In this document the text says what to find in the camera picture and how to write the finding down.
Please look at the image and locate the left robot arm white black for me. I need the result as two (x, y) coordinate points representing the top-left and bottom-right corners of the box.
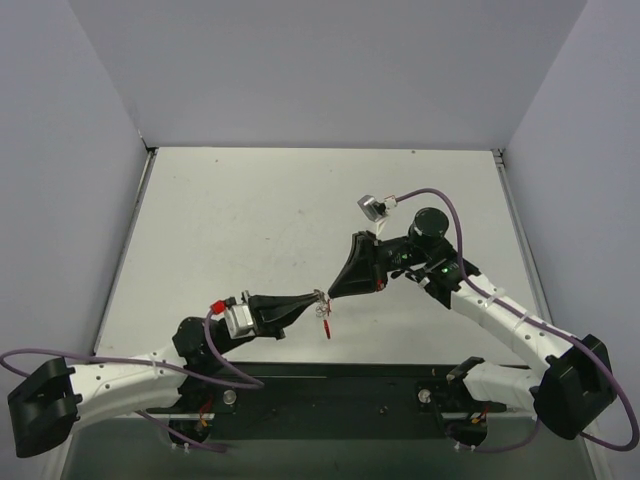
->
(7, 290), (330, 458)

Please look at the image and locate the purple cable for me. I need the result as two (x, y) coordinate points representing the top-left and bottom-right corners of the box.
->
(0, 298), (265, 454)
(387, 187), (634, 454)

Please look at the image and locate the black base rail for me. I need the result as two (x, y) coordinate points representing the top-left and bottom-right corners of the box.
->
(151, 363), (506, 442)

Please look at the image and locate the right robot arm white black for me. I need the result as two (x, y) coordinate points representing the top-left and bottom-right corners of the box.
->
(329, 208), (617, 440)

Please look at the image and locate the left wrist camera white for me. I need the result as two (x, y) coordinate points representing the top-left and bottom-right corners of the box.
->
(223, 290), (257, 340)

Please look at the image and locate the metal key holder red handle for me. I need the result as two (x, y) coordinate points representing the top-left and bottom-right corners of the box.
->
(314, 289), (332, 340)

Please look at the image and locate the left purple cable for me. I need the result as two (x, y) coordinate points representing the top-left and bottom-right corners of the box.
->
(0, 298), (265, 454)

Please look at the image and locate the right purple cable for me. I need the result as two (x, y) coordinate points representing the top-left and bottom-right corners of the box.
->
(387, 187), (634, 454)

